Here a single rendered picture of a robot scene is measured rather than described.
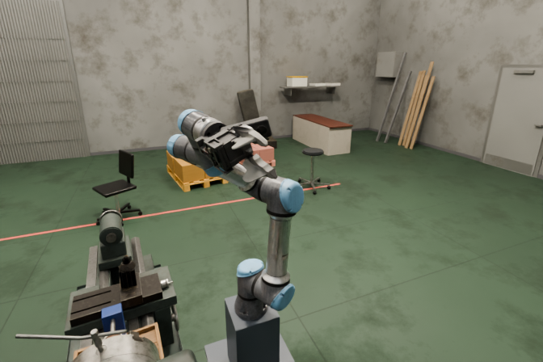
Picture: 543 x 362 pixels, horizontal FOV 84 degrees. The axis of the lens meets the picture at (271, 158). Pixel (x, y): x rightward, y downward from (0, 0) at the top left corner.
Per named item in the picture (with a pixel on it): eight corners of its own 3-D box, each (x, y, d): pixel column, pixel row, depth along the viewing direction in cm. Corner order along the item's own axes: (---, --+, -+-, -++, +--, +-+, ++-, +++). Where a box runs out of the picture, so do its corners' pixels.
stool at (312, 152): (316, 178, 600) (317, 144, 579) (334, 191, 540) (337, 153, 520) (286, 183, 579) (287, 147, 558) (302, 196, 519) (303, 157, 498)
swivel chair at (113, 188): (143, 205, 487) (135, 147, 458) (141, 223, 432) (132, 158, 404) (100, 212, 466) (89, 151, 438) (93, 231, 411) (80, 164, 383)
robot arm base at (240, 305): (261, 292, 148) (260, 274, 145) (272, 313, 134) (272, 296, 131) (230, 300, 142) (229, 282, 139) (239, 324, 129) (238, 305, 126)
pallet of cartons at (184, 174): (229, 184, 573) (228, 160, 559) (176, 193, 533) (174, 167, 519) (211, 164, 689) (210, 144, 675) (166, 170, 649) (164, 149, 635)
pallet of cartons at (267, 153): (276, 166, 672) (276, 149, 660) (240, 172, 637) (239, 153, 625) (256, 153, 776) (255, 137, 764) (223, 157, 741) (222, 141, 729)
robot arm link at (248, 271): (250, 276, 143) (250, 251, 139) (271, 289, 135) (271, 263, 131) (231, 290, 135) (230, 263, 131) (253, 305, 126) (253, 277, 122)
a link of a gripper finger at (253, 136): (247, 158, 55) (228, 156, 62) (272, 142, 57) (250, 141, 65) (239, 143, 54) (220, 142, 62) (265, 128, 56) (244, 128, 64)
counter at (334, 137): (311, 136, 958) (312, 113, 937) (351, 153, 775) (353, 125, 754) (292, 138, 934) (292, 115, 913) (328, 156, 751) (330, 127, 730)
